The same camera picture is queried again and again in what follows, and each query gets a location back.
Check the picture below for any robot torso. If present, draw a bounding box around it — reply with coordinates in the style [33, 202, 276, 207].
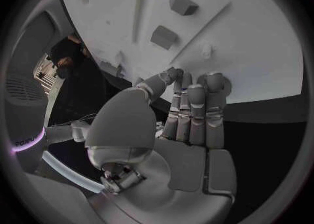
[4, 0, 75, 174]

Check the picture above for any grey peg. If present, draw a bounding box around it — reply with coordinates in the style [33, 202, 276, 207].
[150, 25, 180, 50]
[169, 0, 200, 16]

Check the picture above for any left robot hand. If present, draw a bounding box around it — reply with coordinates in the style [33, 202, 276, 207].
[84, 66, 238, 224]

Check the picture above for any white task board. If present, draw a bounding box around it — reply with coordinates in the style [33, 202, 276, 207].
[57, 0, 305, 105]

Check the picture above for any person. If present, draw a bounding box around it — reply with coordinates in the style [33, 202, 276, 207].
[46, 35, 109, 125]

